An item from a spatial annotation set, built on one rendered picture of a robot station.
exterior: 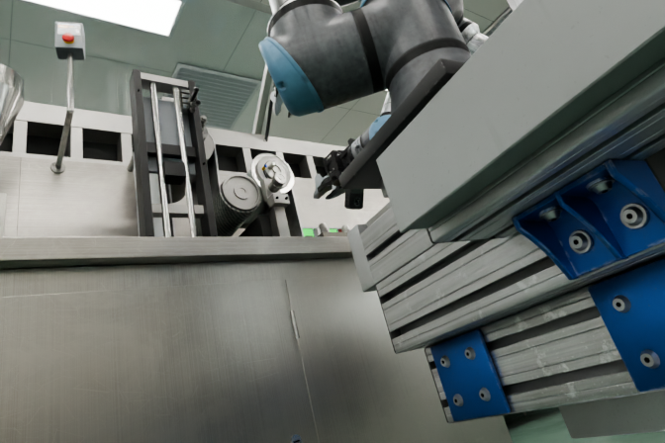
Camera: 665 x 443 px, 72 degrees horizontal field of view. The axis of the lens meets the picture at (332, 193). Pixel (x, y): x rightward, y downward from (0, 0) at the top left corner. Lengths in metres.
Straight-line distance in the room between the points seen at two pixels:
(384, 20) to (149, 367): 0.63
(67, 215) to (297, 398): 0.94
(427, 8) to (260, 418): 0.70
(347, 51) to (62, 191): 1.16
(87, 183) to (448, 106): 1.40
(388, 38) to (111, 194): 1.19
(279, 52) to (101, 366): 0.54
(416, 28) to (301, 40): 0.15
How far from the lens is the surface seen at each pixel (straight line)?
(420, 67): 0.58
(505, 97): 0.29
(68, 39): 1.52
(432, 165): 0.33
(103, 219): 1.57
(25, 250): 0.84
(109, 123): 1.78
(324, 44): 0.62
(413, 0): 0.65
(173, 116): 1.29
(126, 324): 0.84
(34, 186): 1.60
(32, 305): 0.84
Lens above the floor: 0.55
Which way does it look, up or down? 25 degrees up
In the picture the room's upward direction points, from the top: 15 degrees counter-clockwise
